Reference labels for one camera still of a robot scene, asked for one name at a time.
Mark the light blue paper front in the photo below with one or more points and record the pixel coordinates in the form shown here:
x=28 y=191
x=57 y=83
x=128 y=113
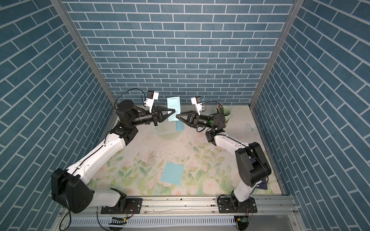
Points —
x=172 y=173

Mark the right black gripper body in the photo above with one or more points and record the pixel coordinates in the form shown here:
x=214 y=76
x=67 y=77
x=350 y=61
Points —
x=204 y=122

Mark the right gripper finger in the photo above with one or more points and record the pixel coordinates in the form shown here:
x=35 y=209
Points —
x=186 y=119
x=186 y=113

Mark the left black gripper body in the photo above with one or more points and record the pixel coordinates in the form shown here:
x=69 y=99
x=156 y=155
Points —
x=145 y=119

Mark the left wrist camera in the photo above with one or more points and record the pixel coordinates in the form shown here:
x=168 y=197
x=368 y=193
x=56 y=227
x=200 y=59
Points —
x=151 y=96

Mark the dark blue book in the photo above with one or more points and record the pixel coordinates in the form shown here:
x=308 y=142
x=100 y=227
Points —
x=262 y=185

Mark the floral table mat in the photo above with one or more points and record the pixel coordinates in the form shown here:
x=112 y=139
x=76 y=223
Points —
x=137 y=168

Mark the light blue square paper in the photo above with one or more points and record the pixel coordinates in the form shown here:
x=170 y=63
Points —
x=180 y=126

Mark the green pen cup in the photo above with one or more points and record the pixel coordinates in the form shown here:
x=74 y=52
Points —
x=227 y=113

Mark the coloured pencils in cup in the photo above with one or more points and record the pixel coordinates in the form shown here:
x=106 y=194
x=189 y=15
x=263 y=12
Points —
x=219 y=108

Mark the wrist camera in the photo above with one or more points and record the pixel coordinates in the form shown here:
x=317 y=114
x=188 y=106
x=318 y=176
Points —
x=198 y=103
x=151 y=96

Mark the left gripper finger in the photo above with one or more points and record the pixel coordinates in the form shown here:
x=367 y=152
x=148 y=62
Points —
x=162 y=109
x=166 y=115

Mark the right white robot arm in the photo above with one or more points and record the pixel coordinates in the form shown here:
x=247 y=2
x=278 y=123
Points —
x=252 y=163

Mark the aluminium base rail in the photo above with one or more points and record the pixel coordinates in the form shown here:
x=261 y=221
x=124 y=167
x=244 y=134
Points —
x=198 y=206

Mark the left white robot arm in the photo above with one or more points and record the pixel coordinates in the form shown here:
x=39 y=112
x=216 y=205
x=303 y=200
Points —
x=69 y=187

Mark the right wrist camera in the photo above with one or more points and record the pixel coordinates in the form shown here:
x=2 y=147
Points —
x=198 y=103

